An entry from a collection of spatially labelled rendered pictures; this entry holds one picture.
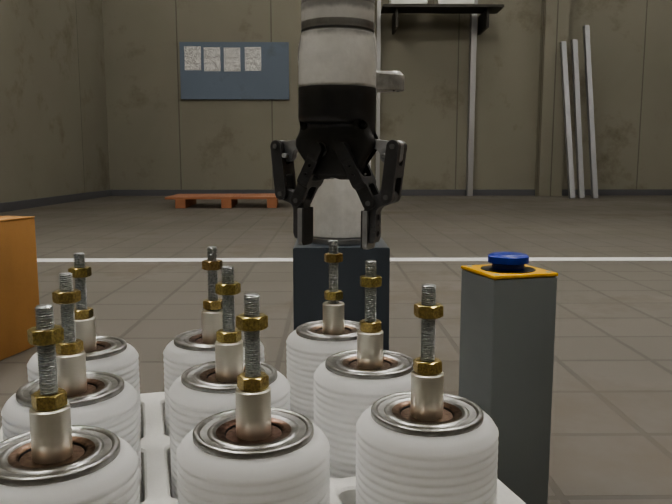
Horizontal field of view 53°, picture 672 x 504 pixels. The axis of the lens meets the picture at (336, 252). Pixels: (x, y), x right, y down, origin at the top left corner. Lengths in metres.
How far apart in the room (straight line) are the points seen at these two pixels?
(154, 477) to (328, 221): 0.54
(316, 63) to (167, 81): 8.60
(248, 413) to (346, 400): 0.13
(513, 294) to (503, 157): 8.58
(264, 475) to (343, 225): 0.63
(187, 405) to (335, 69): 0.32
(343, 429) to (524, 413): 0.22
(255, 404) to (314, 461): 0.05
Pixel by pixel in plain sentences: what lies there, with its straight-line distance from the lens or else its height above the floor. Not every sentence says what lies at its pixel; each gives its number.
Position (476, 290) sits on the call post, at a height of 0.29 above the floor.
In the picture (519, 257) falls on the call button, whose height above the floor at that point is 0.33.
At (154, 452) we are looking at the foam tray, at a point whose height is 0.18.
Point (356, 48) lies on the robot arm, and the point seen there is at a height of 0.52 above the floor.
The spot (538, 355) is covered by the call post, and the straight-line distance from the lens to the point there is 0.70.
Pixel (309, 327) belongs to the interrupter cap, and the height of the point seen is 0.25.
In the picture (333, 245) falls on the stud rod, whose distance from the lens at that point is 0.67.
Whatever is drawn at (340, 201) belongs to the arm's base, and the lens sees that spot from 0.99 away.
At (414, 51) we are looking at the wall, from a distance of 9.12.
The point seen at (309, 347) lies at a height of 0.25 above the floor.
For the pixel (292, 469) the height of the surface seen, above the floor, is 0.24.
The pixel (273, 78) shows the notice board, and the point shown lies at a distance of 9.01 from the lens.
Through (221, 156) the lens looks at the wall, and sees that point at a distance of 9.04.
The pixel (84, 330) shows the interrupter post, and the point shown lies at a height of 0.27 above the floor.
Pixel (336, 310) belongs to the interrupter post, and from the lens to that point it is 0.68.
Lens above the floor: 0.42
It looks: 7 degrees down
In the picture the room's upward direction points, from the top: straight up
